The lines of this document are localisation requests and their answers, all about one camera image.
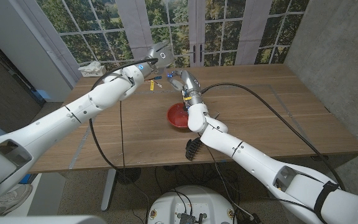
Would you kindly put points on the white robot torso rim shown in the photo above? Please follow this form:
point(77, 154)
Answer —
point(42, 220)

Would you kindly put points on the grey sneaker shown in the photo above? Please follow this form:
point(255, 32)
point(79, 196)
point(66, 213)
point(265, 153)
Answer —
point(9, 200)

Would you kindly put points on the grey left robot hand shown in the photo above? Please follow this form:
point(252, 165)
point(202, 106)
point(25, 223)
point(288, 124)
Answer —
point(163, 56)

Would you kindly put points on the red bowl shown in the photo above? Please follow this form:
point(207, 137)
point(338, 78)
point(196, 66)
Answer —
point(176, 116)

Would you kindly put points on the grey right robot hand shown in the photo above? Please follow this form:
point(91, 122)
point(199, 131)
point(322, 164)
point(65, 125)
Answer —
point(191, 87)

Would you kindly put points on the printed window backdrop cloth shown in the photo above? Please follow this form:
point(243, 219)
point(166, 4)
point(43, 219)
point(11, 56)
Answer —
point(222, 31)

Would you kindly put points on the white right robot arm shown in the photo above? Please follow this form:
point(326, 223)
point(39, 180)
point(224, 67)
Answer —
point(259, 165)

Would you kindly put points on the white table leg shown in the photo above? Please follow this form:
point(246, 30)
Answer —
point(108, 189)

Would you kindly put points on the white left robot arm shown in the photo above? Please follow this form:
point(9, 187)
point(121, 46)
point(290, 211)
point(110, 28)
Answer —
point(73, 112)

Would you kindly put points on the black hair claw clip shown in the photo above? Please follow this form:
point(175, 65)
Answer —
point(193, 151)

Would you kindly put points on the black ribbed round disc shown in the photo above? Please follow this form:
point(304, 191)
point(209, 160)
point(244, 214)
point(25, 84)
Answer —
point(129, 175)

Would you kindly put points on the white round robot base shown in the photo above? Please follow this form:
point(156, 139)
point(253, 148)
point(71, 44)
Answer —
point(191, 202)

